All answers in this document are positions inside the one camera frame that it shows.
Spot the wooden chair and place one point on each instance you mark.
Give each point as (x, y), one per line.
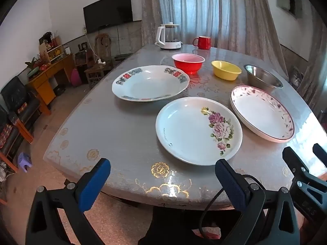
(101, 56)

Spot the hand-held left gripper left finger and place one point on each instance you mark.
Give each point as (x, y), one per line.
(94, 183)

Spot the grey gold floral tablecloth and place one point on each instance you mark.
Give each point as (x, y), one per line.
(115, 132)

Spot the pink bag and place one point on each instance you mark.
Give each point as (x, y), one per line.
(76, 77)

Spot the yellow plastic bowl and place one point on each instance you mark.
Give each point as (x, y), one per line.
(226, 69)

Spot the wooden desktop shelf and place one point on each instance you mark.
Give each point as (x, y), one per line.
(51, 48)

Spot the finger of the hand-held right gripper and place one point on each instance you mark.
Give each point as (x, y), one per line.
(320, 151)
(293, 158)

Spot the wooden shelf cabinet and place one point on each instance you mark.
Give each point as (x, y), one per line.
(48, 76)

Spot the grey wall electrical panel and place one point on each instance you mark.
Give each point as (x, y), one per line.
(288, 1)

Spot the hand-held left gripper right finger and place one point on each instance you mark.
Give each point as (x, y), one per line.
(230, 183)

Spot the red plastic bowl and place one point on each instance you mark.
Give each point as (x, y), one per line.
(188, 62)

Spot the white plate rose print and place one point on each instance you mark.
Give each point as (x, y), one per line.
(184, 127)

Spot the purple plastic stool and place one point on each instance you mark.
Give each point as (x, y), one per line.
(24, 160)

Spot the person's dark clothing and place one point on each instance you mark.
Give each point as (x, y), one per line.
(173, 224)

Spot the white glass electric kettle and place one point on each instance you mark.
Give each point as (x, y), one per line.
(168, 37)

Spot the beige sheer window curtain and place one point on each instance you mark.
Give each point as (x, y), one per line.
(217, 12)

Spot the stainless steel bowl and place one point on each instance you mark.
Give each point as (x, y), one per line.
(263, 77)

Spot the white plate pink rim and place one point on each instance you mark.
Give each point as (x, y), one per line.
(260, 112)

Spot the red mug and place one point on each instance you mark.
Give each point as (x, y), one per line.
(203, 42)

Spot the black flat television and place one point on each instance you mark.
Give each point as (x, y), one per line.
(108, 11)

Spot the beige side curtain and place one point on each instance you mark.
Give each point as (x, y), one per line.
(314, 63)

